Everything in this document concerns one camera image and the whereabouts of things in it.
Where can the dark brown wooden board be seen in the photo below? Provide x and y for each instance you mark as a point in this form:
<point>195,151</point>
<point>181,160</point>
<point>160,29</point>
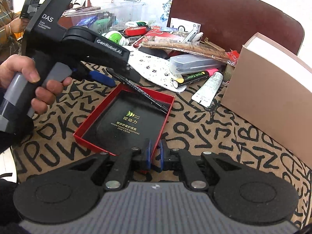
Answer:
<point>230,23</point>

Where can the green white tape dispenser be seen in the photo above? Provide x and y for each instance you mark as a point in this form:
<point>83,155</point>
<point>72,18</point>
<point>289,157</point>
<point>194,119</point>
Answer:
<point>116,37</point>

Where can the clear plastic bin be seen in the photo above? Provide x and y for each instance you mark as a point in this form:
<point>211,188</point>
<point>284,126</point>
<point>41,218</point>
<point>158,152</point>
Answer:
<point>102,20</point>

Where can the black highlighter pink cap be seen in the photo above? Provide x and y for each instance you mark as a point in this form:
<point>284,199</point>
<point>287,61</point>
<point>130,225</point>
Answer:
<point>191,78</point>

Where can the white speckled tube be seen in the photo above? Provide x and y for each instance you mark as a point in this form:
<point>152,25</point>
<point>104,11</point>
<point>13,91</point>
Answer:
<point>205,95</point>

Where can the brown feather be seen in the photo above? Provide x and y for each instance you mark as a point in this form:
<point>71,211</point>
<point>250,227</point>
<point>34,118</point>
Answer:
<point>190,48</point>

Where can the person in plaid shirt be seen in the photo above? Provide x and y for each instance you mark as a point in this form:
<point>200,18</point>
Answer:
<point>11,24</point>

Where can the pink cardboard storage box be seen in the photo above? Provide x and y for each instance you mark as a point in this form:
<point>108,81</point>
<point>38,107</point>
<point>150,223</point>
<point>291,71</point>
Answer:
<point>271,89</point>

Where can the white paw-print pouch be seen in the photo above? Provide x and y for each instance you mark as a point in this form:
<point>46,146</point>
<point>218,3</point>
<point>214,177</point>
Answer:
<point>153,69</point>

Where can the small white product box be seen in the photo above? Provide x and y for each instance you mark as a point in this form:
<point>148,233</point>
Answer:
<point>184,25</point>

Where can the person's left hand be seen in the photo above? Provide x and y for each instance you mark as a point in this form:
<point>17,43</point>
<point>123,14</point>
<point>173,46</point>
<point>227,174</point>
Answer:
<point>44,97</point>

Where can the clear plastic case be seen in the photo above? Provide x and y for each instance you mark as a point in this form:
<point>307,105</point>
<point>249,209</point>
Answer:
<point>188,63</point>

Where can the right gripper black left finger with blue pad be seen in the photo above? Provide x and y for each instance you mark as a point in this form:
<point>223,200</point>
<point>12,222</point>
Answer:
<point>70,192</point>

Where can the red black box lid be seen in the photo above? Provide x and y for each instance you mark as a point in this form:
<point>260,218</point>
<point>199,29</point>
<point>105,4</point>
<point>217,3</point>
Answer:
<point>122,121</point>

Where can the letter-patterned table cloth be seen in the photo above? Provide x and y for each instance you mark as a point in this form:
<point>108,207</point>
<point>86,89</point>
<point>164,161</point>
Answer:
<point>190,126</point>

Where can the red oval tin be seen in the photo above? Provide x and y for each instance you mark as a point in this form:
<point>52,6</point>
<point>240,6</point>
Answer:
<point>135,31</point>

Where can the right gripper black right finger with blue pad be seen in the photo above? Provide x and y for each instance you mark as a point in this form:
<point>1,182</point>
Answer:
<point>240,192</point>

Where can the thin black pen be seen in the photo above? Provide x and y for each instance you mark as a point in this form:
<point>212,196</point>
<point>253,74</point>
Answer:
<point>137,89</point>

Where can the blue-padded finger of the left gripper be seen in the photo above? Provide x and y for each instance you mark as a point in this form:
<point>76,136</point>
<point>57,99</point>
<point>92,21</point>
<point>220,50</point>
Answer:
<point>102,78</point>

